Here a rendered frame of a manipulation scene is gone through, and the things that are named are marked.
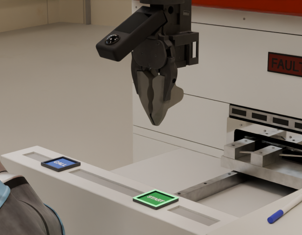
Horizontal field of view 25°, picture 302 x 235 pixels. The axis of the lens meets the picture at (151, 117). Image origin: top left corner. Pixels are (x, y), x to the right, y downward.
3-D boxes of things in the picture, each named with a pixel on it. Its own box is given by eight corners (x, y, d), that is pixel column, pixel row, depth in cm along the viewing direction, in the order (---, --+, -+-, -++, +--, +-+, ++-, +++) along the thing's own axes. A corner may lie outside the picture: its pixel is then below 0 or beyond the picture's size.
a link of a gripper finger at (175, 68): (177, 100, 108) (178, 46, 105) (170, 102, 107) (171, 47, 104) (156, 96, 111) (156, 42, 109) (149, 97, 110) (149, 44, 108)
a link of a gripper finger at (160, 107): (188, 123, 113) (189, 68, 111) (164, 130, 109) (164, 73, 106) (175, 120, 115) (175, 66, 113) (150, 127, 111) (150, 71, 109)
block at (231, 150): (243, 148, 169) (243, 137, 168) (254, 152, 167) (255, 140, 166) (223, 156, 164) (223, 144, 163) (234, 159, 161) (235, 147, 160)
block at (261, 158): (270, 156, 164) (271, 144, 163) (282, 159, 161) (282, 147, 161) (250, 163, 158) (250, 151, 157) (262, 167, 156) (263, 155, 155)
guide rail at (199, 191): (255, 172, 170) (255, 161, 169) (261, 174, 169) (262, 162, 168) (106, 233, 136) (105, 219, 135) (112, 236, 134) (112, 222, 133)
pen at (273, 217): (304, 190, 116) (267, 216, 105) (309, 191, 116) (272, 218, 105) (303, 195, 117) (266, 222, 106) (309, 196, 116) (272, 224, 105)
